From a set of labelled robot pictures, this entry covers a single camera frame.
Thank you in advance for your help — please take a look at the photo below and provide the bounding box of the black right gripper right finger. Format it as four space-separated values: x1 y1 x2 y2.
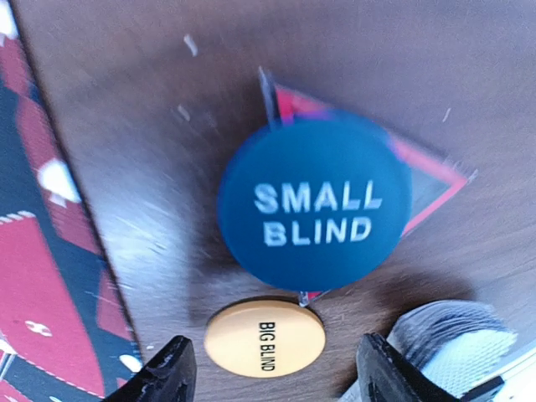
356 333 459 402

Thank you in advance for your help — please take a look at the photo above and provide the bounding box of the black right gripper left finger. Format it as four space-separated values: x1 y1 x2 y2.
104 336 197 402

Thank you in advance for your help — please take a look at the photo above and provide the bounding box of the orange big blind button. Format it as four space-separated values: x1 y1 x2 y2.
204 299 327 379

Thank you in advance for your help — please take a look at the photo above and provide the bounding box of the blue small blind button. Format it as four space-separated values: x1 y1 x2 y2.
216 111 414 292

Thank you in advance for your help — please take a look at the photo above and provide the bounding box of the grey playing card deck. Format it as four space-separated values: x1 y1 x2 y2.
343 300 520 402

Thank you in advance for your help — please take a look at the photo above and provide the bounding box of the round red black poker mat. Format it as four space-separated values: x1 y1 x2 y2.
1 1 142 401

